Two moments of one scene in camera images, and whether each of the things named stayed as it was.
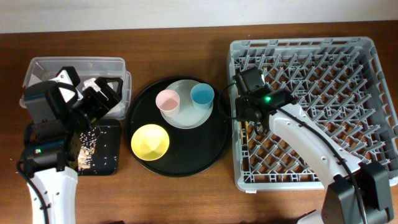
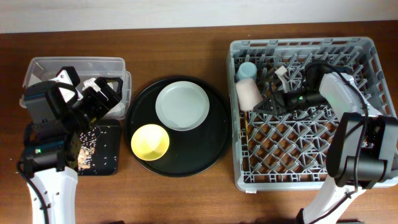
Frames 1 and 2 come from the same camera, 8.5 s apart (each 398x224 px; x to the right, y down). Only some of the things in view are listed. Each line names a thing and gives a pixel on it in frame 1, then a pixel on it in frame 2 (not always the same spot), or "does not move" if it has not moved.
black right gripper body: (245, 112) → (278, 104)
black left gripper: (92, 96) does not move
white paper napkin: (118, 108) does not move
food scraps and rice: (87, 140) does not move
